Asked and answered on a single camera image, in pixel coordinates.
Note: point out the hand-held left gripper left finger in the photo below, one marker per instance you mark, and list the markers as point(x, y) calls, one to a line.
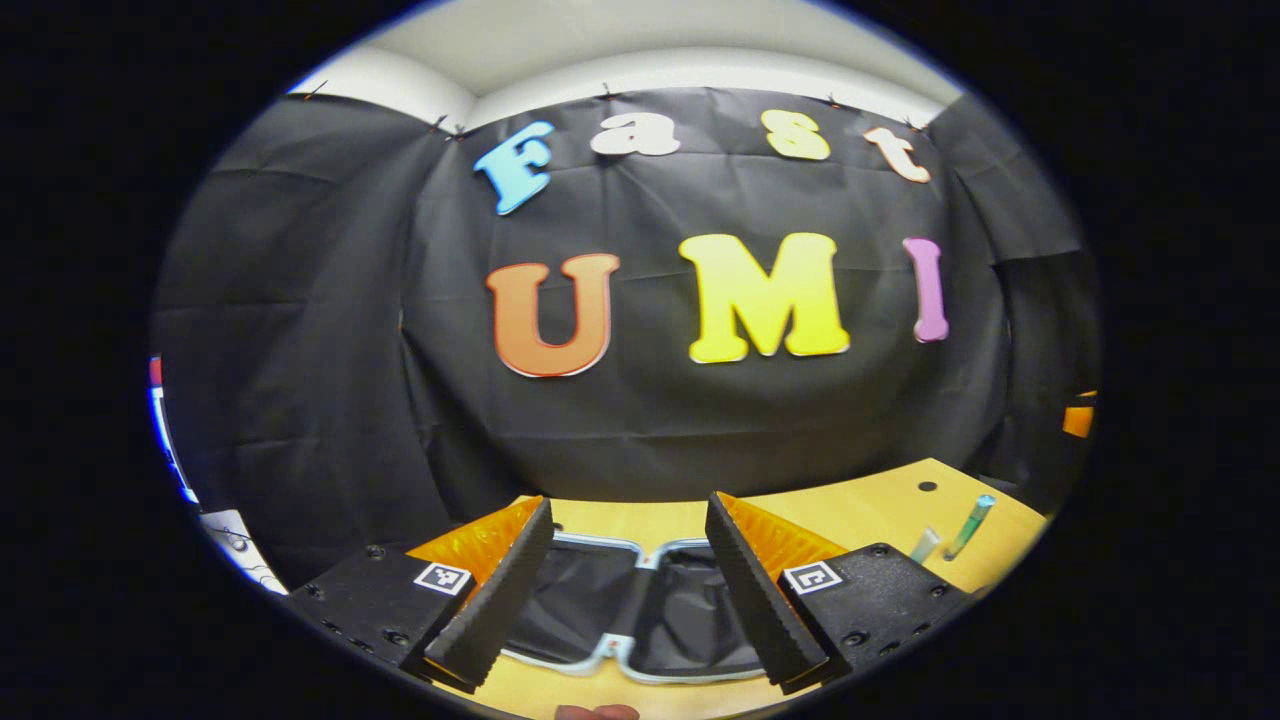
point(500, 600)

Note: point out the black backdrop cloth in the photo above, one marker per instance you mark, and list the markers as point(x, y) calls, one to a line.
point(400, 420)

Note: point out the white device with black parts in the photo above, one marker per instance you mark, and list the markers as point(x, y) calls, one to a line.
point(235, 545)

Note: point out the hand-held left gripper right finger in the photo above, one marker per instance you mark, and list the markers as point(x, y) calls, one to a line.
point(760, 600)

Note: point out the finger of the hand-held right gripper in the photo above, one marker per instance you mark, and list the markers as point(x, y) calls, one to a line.
point(1078, 418)

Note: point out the red white blue sign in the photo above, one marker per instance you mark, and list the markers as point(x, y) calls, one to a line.
point(165, 430)

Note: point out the white and blue squeeze tube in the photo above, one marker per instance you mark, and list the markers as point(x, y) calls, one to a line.
point(925, 546)

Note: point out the green bottle with teal cap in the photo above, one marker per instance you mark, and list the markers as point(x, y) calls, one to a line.
point(968, 528)

